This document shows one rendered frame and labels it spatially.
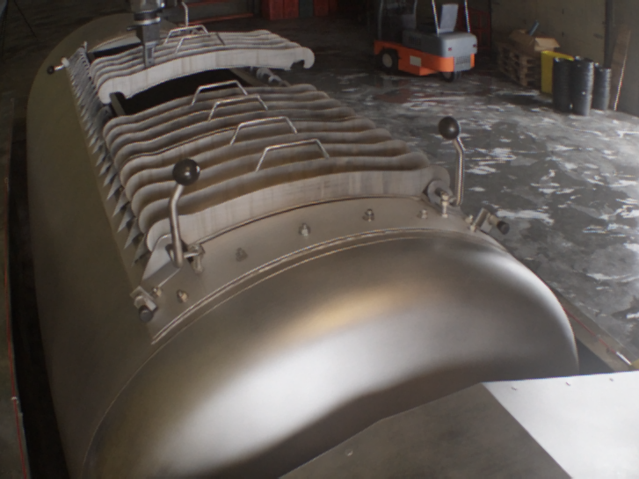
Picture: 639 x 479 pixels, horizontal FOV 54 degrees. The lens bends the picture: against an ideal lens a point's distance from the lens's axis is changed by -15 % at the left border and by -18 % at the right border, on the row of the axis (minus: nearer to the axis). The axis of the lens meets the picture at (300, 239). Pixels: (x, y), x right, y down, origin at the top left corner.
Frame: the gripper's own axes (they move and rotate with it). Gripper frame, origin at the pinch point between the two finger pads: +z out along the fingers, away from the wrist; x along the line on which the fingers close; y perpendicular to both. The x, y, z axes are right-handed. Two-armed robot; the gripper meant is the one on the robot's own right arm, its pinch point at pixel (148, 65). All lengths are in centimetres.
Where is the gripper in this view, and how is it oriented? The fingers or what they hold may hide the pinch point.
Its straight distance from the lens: 197.7
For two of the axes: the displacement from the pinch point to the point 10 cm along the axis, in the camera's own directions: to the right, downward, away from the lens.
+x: 3.8, 4.2, -8.2
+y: -9.2, 2.0, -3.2
